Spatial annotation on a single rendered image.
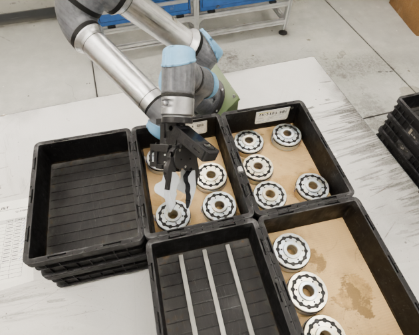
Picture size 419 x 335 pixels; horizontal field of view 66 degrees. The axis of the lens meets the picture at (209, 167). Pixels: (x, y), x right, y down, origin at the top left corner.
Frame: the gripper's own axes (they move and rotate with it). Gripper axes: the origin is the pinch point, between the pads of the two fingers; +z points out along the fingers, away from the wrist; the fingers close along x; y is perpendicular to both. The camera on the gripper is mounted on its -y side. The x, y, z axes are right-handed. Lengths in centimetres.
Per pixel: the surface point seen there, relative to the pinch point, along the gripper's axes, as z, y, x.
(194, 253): 17.2, 7.6, -14.1
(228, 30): -108, 118, -180
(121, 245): 12.5, 16.7, 4.1
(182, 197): 3.3, 18.6, -20.3
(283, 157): -10, -1, -49
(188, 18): -110, 133, -144
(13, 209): 12, 72, 9
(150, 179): -1.4, 29.8, -16.9
